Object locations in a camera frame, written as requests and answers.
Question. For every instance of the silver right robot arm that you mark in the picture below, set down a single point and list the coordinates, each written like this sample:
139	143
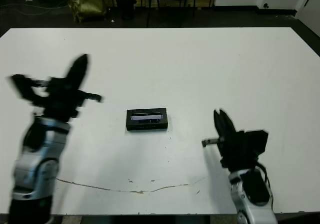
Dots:
252	201

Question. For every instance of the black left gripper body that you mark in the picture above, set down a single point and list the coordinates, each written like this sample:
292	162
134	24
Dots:
62	99

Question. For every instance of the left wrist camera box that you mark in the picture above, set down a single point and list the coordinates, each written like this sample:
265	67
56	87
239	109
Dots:
21	89

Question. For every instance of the yellow-green sack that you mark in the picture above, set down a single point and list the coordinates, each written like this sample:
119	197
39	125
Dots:
86	4

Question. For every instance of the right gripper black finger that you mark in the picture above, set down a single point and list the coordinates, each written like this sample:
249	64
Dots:
218	124
227	124

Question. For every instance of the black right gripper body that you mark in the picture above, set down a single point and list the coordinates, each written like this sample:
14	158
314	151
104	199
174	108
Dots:
237	149

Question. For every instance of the black trash bin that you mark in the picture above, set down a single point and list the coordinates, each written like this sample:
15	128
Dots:
126	7

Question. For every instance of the glossy black box lid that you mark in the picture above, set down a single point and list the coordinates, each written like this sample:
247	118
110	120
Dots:
147	119

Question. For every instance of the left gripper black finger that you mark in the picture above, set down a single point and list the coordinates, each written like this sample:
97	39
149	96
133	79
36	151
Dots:
75	71
83	71

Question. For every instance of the white door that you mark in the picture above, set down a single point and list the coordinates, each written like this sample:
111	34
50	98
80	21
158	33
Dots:
313	8

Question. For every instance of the small black door stopper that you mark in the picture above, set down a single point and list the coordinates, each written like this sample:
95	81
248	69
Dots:
266	5

